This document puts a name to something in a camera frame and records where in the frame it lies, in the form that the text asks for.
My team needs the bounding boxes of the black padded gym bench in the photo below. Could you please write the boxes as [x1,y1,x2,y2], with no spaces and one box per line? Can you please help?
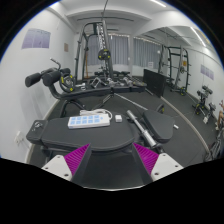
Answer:
[25,109,175,190]

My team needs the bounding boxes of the black cable rack machine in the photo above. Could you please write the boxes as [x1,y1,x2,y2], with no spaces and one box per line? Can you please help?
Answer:
[73,20,115,84]

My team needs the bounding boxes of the white ceiling light strip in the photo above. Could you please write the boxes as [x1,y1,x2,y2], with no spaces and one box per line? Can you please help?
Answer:
[189,26,207,48]
[149,0,167,8]

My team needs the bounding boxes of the black squat rack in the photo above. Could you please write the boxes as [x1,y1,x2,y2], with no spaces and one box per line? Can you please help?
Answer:
[159,44,192,97]

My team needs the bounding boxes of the black exercise machine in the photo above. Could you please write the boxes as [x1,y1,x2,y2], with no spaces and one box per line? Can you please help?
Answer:
[192,85,217,124]

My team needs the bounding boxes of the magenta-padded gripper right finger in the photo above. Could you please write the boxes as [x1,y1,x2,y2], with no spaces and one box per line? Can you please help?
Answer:
[131,142,184,185]

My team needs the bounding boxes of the silver bench adjustment knob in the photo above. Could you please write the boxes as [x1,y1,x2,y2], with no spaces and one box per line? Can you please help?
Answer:
[33,121,44,131]

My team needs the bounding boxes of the white wall socket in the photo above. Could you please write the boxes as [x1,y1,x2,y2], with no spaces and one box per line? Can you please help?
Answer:
[13,130,25,146]

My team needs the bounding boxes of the chrome dumbbells group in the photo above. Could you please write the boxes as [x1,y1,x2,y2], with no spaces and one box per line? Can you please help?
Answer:
[89,75,134,88]

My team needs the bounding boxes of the grey window curtain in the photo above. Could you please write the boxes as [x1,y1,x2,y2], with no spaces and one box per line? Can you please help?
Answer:
[133,36,164,70]
[87,33,130,66]

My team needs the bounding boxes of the silver barbell bar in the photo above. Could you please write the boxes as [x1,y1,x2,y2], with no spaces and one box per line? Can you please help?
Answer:
[125,109,159,149]

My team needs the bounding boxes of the white power strip blue sockets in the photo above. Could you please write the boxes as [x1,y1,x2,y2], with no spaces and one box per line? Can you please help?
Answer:
[67,114,111,130]

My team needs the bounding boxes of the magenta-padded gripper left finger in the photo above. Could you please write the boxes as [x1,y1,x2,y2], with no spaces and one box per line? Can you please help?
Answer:
[41,143,92,184]

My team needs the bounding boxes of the small purple wall poster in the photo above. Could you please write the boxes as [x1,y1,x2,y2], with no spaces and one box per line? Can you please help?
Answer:
[200,64,215,81]

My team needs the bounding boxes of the white power strip cable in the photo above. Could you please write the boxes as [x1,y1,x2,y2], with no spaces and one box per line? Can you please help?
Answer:
[79,108,114,121]

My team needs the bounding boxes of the person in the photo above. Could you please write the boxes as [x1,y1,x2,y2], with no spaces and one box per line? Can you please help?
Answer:
[214,99,224,131]

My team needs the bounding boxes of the black bench with roller pads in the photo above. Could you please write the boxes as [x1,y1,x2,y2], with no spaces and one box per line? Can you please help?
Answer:
[24,58,148,118]

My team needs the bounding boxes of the black weight plate yellow marks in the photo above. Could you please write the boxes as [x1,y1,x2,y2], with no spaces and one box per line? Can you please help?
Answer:
[59,73,76,94]
[97,48,112,61]

